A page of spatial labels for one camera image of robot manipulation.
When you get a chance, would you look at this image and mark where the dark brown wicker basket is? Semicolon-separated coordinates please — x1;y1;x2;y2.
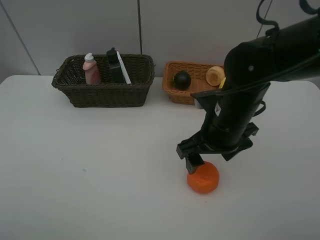
51;54;155;108

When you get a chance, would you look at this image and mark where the white marker red cap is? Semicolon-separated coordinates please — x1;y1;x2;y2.
116;51;132;85

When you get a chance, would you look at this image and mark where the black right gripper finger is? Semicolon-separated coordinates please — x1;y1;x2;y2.
185;154;205;175

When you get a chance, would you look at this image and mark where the pink bottle white cap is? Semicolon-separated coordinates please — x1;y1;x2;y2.
82;53;101;85

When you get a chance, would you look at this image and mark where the black bottle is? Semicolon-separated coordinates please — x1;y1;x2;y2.
106;47;126;84

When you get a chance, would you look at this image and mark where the yellow lemon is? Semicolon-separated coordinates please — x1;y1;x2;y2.
219;77;226;89

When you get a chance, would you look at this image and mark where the orange tangerine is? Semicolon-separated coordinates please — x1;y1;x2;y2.
186;161;220;194

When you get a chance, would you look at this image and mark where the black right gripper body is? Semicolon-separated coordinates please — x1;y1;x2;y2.
176;122;259;161

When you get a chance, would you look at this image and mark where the orange wicker basket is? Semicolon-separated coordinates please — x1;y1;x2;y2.
162;61;218;105

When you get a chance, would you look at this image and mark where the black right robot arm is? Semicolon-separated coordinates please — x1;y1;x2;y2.
176;0;320;174

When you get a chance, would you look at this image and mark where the red orange peach half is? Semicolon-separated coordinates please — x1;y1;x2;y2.
205;66;225;87

